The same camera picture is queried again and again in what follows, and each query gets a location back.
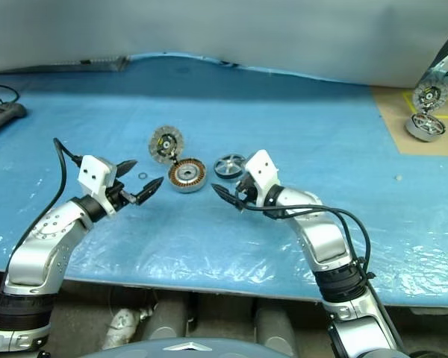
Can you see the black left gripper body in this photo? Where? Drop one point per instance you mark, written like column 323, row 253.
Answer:
column 121, row 197

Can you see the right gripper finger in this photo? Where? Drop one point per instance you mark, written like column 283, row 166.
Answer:
column 232, row 202
column 229, row 193

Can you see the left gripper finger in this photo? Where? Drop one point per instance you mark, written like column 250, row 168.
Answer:
column 149, row 189
column 126, row 167

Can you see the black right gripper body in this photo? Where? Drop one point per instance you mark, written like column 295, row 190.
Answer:
column 246, row 192

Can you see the silver spoked motor rotor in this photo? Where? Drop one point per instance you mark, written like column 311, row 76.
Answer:
column 229, row 164

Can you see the silver motor housing with windings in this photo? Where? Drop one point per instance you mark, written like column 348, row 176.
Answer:
column 179, row 175

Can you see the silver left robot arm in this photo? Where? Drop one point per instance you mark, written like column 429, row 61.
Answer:
column 41, row 231

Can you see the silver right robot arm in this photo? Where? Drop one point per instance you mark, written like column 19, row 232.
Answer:
column 321, row 238

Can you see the silver motor housing with rotor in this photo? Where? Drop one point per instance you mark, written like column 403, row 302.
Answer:
column 425, row 130

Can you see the blue plastic-covered table mat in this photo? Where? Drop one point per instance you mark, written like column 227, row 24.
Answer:
column 283, row 123

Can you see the grey rounded cylinder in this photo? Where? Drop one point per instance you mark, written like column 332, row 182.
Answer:
column 274, row 324
column 168, row 320

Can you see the white crumpled cloth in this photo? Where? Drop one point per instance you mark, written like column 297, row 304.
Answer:
column 121, row 328

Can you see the black power strip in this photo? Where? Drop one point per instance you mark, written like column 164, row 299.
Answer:
column 3, row 113

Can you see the grey robot torso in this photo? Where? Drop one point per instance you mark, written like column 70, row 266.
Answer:
column 209, row 350

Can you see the small white lump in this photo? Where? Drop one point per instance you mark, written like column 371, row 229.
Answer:
column 397, row 178

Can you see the brown cardboard sheet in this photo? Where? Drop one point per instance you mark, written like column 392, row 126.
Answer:
column 395, row 123

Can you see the yellow tape square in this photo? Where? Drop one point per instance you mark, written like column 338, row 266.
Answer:
column 408, row 103

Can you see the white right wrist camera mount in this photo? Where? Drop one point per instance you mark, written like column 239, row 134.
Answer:
column 263, row 169

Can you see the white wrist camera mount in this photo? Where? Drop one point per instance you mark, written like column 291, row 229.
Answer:
column 93, row 175
column 263, row 169

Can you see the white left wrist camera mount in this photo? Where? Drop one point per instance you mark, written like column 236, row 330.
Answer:
column 93, row 175

